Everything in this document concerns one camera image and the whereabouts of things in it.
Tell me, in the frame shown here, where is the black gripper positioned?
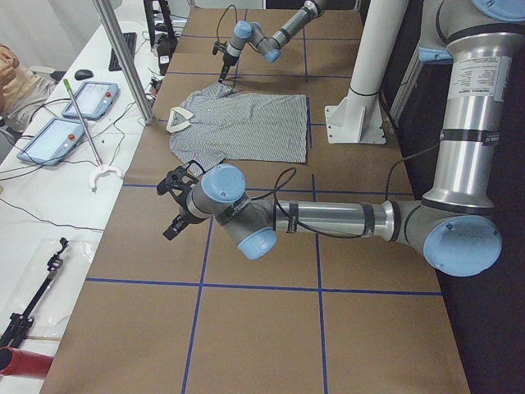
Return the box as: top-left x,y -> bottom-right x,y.
212,40 -> 239,83
156,164 -> 199,240

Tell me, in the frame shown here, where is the blue white striped polo shirt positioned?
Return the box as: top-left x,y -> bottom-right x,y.
167,83 -> 308,174

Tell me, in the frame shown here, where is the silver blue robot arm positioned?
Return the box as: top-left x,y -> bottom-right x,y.
157,1 -> 524,277
212,0 -> 327,83

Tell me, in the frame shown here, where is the black box with label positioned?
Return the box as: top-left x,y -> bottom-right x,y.
152,34 -> 178,76

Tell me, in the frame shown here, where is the silver reacher grabber tool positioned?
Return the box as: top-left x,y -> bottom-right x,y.
63,79 -> 124,193

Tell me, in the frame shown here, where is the brown paper table cover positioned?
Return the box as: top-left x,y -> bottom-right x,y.
42,9 -> 468,393

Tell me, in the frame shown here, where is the black keyboard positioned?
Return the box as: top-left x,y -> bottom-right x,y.
107,32 -> 138,71

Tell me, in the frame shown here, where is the far blue teach pendant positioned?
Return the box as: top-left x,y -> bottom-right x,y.
75,81 -> 119,121

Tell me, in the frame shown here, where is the blue teach pendant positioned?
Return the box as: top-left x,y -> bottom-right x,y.
75,81 -> 119,121
16,117 -> 84,166

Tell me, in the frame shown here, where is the black computer mouse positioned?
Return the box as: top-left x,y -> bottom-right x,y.
74,69 -> 94,80

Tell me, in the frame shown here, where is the near blue teach pendant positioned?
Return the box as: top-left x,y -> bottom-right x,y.
16,117 -> 84,166

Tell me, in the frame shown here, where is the black long clamp tool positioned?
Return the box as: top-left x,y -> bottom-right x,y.
1,237 -> 69,348

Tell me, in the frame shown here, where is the person in beige top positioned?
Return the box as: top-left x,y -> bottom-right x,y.
1,44 -> 57,132

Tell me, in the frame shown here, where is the red cylinder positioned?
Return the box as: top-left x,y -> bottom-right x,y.
1,346 -> 53,379

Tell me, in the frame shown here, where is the aluminium frame post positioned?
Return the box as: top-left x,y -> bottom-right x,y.
92,0 -> 153,125

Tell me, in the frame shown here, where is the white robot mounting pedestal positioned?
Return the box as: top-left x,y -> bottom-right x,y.
325,0 -> 408,144

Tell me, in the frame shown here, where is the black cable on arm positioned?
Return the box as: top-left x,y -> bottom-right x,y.
272,151 -> 444,240

